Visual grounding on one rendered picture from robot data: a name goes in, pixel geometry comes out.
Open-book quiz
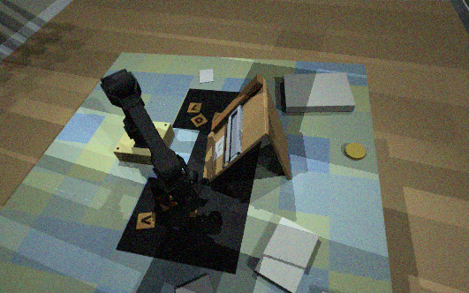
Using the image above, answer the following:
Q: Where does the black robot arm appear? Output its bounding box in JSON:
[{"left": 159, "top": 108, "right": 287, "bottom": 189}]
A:
[{"left": 100, "top": 69, "right": 211, "bottom": 214}]

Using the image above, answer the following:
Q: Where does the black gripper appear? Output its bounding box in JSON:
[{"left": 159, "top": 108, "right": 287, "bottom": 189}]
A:
[{"left": 166, "top": 170, "right": 199, "bottom": 228}]

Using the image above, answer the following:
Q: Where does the yellow round disc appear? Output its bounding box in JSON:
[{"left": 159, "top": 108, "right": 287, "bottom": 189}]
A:
[{"left": 344, "top": 143, "right": 366, "bottom": 160}]

